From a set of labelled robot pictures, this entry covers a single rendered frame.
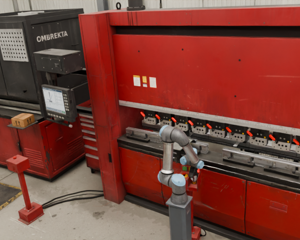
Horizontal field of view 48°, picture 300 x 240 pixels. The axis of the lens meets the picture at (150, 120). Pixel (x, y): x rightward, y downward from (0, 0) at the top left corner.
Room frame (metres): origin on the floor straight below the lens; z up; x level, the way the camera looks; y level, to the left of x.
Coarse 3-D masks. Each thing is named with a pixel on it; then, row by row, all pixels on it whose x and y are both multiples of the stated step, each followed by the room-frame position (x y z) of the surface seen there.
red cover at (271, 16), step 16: (112, 16) 3.64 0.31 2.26; (128, 16) 3.52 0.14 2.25; (144, 16) 3.40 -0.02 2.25; (160, 16) 3.29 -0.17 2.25; (176, 16) 3.19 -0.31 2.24; (192, 16) 3.09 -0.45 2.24; (208, 16) 3.00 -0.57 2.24; (224, 16) 2.91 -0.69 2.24; (240, 16) 2.83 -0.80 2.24; (256, 16) 2.75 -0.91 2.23; (272, 16) 2.68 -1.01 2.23; (288, 16) 2.61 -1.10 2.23
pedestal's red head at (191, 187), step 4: (180, 172) 2.88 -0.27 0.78; (188, 172) 2.87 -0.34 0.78; (200, 172) 2.84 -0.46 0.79; (188, 176) 2.80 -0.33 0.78; (200, 176) 2.84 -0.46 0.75; (188, 180) 2.76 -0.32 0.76; (196, 180) 2.80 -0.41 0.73; (200, 180) 2.83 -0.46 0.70; (188, 184) 2.75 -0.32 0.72; (192, 184) 2.77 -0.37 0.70; (196, 184) 2.76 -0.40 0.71; (188, 188) 2.73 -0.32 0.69; (192, 188) 2.72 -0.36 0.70; (196, 188) 2.70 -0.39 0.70
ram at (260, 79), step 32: (128, 64) 3.58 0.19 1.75; (160, 64) 3.33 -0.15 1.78; (192, 64) 3.11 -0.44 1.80; (224, 64) 2.93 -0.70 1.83; (256, 64) 2.76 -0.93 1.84; (288, 64) 2.61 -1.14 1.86; (128, 96) 3.60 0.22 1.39; (160, 96) 3.34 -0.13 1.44; (192, 96) 3.12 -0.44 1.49; (224, 96) 2.92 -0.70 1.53; (256, 96) 2.75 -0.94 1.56; (288, 96) 2.60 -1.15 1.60; (256, 128) 2.74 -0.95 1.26
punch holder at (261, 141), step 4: (252, 128) 2.76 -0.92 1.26; (252, 132) 2.76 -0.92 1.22; (256, 132) 2.74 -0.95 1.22; (260, 132) 2.72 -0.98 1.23; (264, 132) 2.70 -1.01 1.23; (268, 132) 2.72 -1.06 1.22; (256, 136) 2.74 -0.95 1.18; (260, 136) 2.72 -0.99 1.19; (264, 136) 2.70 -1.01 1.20; (268, 136) 2.73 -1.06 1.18; (252, 140) 2.75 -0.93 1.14; (256, 140) 2.75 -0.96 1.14; (260, 140) 2.71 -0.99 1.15; (264, 140) 2.69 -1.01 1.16; (268, 140) 2.75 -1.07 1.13; (252, 144) 2.75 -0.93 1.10; (256, 144) 2.73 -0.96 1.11; (260, 144) 2.71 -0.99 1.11; (264, 144) 2.69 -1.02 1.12
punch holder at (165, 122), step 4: (160, 112) 3.35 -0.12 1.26; (160, 116) 3.35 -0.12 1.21; (164, 116) 3.32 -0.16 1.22; (168, 116) 3.29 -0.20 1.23; (172, 116) 3.31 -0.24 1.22; (164, 120) 3.32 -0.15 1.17; (168, 120) 3.29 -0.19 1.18; (172, 120) 3.31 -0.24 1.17; (160, 124) 3.35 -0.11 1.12; (164, 124) 3.32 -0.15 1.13; (168, 124) 3.29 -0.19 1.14; (172, 124) 3.31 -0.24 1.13
